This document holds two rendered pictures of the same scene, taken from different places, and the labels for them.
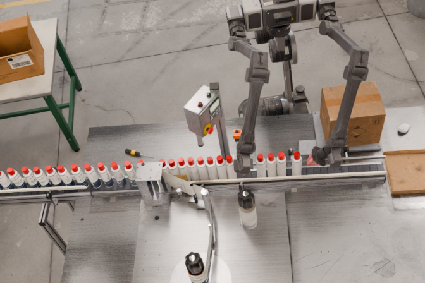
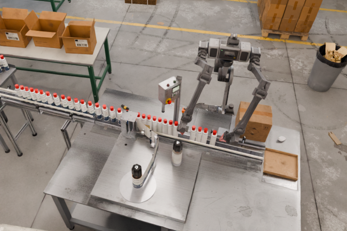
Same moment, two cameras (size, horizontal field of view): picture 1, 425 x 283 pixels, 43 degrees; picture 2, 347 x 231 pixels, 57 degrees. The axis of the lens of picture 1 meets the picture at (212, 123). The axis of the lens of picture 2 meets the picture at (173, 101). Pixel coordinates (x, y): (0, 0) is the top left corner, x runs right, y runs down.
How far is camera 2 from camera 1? 32 cm
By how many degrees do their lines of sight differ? 6
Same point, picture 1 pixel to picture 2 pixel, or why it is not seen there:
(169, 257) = (125, 167)
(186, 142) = (156, 111)
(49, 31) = (103, 34)
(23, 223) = (53, 133)
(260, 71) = (206, 76)
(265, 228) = (184, 168)
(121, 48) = (140, 58)
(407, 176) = (275, 165)
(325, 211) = (221, 170)
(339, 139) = (240, 129)
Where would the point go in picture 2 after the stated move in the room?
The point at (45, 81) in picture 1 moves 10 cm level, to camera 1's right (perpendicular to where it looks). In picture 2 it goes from (91, 58) to (99, 59)
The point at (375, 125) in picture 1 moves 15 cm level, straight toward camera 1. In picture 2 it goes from (265, 130) to (258, 141)
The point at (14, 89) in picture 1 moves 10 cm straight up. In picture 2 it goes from (74, 57) to (72, 51)
